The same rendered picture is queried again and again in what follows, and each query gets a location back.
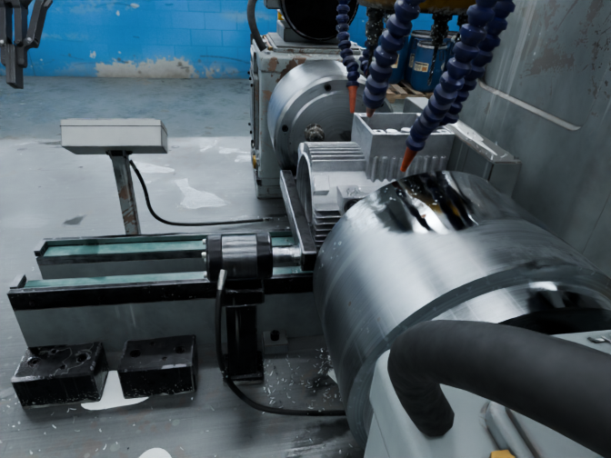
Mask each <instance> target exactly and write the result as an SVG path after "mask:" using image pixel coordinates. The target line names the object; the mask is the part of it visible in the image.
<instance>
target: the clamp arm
mask: <svg viewBox="0 0 611 458"><path fill-rule="evenodd" d="M280 188H281V192H282V195H283V198H284V202H285V209H286V212H287V216H288V220H289V223H290V227H291V231H292V234H293V237H294V241H295V245H293V246H299V247H294V250H295V251H299V249H300V255H299V254H295V255H294V258H295V259H299V257H300V261H299V260H296V261H294V263H299V264H300V266H301V269H302V271H314V268H315V263H316V258H317V256H318V251H317V249H316V244H315V241H314V238H313V236H312V233H313V225H312V222H308V221H307V219H306V213H305V210H304V207H303V205H302V202H301V199H300V196H299V193H298V191H297V188H296V177H295V176H293V175H292V172H291V170H281V171H280Z"/></svg>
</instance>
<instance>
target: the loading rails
mask: <svg viewBox="0 0 611 458"><path fill-rule="evenodd" d="M261 232H269V233H270V234H271V238H272V246H273V247H284V246H293V245H295V241H294V240H293V239H294V238H293V234H292V231H291V228H286V229H262V230H238V231H214V232H191V233H167V234H120V235H96V236H72V237H48V238H43V239H42V240H41V241H40V242H39V243H38V245H37V246H36V248H35V249H34V254H35V256H36V258H35V259H36V261H37V264H38V266H39V269H40V272H41V275H42V278H43V280H32V281H26V277H25V274H18V275H17V276H16V278H15V279H14V281H13V282H12V284H11V285H10V289H9V290H8V292H7V293H6V294H7V297H8V300H9V302H10V304H11V306H12V309H13V311H14V313H15V317H16V320H17V322H18V324H19V327H20V329H21V332H22V334H23V337H24V338H25V342H26V345H27V347H35V346H47V345H59V344H82V343H94V342H102V343H103V346H104V349H105V353H107V352H119V351H123V347H124V344H125V342H126V341H127V340H131V339H142V338H158V337H167V336H178V335H189V334H194V335H195V336H196V344H197V345H199V344H215V300H216V291H217V289H216V288H217V282H209V281H208V280H207V278H204V272H206V264H205V258H202V253H205V244H203V239H206V237H207V236H208V235H209V234H222V236H223V235H246V234H255V233H261ZM286 238H287V239H286ZM285 239H286V241H285ZM287 240H289V241H287ZM290 241H291V242H290ZM298 266H300V264H299V263H296V264H295V263H294V262H287V263H273V276H272V277H271V278H270V279H263V280H264V288H265V302H264V303H263V304H257V340H262V345H263V353H264V354H271V353H287V352H288V341H287V338H288V337H300V336H311V335H323V334H324V331H323V328H322V324H321V321H320V318H319V314H318V311H317V307H316V301H315V297H314V292H313V273H312V272H314V271H303V272H302V270H301V271H300V269H301V266H300V267H298ZM292 269H293V272H295V274H293V273H292ZM296 271H297V272H296Z"/></svg>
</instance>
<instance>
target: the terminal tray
mask: <svg viewBox="0 0 611 458"><path fill-rule="evenodd" d="M419 115H420V114H419V113H374V114H373V115H372V117H370V118H369V117H367V116H366V113H354V119H353V126H352V134H351V138H352V139H351V142H355V143H357V144H358V145H360V148H361V152H363V155H364V156H365V160H366V170H365V172H366V179H367V180H371V182H372V183H374V182H375V181H376V179H379V182H381V183H383V182H384V179H387V181H388V182H392V180H393V179H396V180H398V179H401V178H404V177H407V176H410V175H413V174H421V173H426V172H434V171H445V170H446V167H447V163H448V161H449V157H450V154H451V150H452V146H453V142H454V139H455V134H454V133H453V132H451V131H450V130H449V129H447V128H446V127H445V126H443V125H442V126H439V127H437V129H435V130H434V131H433V132H432V134H430V135H429V137H428V138H427V139H426V145H425V147H424V149H423V150H421V151H418V152H417V154H416V156H415V157H414V159H413V161H412V162H411V164H410V165H409V166H408V167H407V169H406V171H405V172H402V171H401V170H400V168H401V165H402V162H403V159H404V156H405V153H406V148H407V146H406V138H407V137H408V136H409V135H410V133H409V132H410V128H411V126H412V125H413V124H414V121H415V120H416V119H417V118H418V116H419Z"/></svg>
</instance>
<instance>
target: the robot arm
mask: <svg viewBox="0 0 611 458"><path fill-rule="evenodd" d="M32 1H33V0H0V55H1V56H0V57H1V64H2V65H3V66H5V74H6V83H7V84H8V85H10V86H12V87H13V88H14V89H24V78H23V68H27V66H28V64H27V51H28V50H29V49H30V48H37V47H38V46H39V44H40V39H41V35H42V32H43V28H44V23H45V17H46V13H47V10H48V8H49V7H50V6H51V4H52V3H53V0H35V3H34V7H33V12H32V15H31V19H30V23H29V27H28V28H27V16H28V6H29V5H30V4H31V2H32ZM13 8H14V20H15V40H14V41H13V30H12V14H13ZM13 42H14V43H15V44H13Z"/></svg>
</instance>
